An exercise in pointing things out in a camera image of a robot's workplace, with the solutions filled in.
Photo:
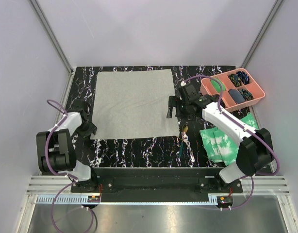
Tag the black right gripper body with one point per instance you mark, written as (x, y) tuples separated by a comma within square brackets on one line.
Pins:
[(182, 109)]

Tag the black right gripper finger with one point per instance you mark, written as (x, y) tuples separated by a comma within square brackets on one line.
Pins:
[(174, 102), (169, 113)]

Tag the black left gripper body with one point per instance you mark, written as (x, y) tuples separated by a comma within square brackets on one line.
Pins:
[(86, 129)]

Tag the grey cloth napkin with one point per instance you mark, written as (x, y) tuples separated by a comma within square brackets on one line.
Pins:
[(133, 104)]

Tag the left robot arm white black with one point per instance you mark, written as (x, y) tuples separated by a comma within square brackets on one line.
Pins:
[(55, 150)]

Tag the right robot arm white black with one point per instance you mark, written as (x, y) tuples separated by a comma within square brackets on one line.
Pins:
[(255, 149)]

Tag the silver fork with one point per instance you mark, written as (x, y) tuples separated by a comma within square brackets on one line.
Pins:
[(190, 152)]

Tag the green rolled sock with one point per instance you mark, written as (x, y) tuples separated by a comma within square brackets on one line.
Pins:
[(218, 85)]

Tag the grey blue rolled sock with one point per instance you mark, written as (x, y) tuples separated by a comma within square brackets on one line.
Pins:
[(236, 96)]

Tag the green white tie-dye cloth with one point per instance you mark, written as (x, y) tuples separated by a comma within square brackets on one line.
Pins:
[(219, 147)]

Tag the yellow blue patterned sock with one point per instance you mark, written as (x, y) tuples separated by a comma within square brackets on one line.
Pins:
[(236, 81)]

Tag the pink divided tray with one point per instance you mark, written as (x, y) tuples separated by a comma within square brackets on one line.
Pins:
[(239, 88)]

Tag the blue green patterned sock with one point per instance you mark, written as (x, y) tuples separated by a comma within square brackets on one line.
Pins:
[(246, 94)]

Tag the dark blue patterned sock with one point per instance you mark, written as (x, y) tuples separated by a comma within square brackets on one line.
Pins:
[(244, 77)]

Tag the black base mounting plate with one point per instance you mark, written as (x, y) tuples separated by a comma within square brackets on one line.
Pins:
[(156, 196)]

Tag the aluminium frame post left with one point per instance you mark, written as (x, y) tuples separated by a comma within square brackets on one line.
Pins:
[(51, 36)]

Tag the aluminium frame post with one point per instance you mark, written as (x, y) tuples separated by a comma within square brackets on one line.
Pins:
[(51, 36), (263, 30)]

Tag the aluminium front rail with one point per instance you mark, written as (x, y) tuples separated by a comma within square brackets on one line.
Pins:
[(263, 185)]

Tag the aluminium frame post right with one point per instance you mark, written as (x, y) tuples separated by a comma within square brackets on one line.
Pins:
[(263, 30)]

